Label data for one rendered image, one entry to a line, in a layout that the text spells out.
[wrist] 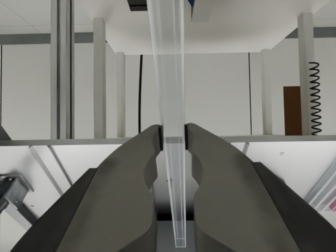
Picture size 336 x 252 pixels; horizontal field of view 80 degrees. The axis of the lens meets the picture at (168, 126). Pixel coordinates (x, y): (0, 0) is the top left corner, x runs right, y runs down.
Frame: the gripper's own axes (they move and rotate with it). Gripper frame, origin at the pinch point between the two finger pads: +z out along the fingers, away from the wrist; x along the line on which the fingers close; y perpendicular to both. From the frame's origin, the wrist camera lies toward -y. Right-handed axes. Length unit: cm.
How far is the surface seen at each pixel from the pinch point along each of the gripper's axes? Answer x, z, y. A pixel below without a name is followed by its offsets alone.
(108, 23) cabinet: -21, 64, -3
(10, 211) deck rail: -24.8, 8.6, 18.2
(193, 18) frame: 6, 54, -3
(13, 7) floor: -122, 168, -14
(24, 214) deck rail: -23.7, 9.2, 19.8
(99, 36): -23, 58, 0
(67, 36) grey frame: -25.3, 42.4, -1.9
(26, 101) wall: -144, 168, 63
